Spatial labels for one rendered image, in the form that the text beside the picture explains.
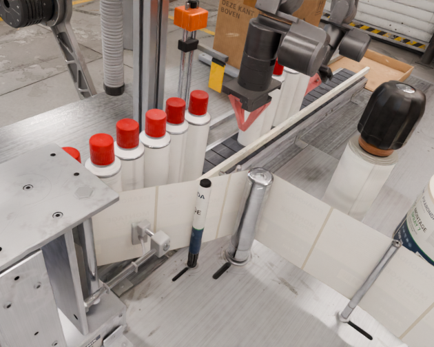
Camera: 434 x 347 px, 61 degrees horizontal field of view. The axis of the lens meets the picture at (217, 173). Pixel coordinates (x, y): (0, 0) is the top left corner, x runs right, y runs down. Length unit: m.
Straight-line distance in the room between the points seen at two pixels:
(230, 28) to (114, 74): 0.75
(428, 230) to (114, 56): 0.58
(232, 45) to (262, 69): 0.71
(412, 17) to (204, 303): 4.65
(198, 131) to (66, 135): 0.42
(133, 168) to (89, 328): 0.23
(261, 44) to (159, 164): 0.25
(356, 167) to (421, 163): 0.55
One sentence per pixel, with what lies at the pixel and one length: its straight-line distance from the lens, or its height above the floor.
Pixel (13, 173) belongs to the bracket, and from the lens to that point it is 0.41.
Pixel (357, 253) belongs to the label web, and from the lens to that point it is 0.56.
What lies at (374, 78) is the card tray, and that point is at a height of 0.83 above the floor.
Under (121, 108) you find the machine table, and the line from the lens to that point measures 1.09.
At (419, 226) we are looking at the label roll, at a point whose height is 0.97.
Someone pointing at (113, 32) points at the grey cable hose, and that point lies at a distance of 0.61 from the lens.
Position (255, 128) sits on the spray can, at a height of 0.94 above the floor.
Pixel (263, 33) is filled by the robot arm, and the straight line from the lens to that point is 0.61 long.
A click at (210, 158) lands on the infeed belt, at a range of 0.84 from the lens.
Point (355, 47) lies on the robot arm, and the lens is 1.06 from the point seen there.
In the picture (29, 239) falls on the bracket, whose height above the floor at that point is 1.14.
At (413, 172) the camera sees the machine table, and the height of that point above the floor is 0.83.
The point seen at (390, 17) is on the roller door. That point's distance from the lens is 5.04.
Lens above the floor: 1.40
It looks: 40 degrees down
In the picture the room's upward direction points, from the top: 11 degrees clockwise
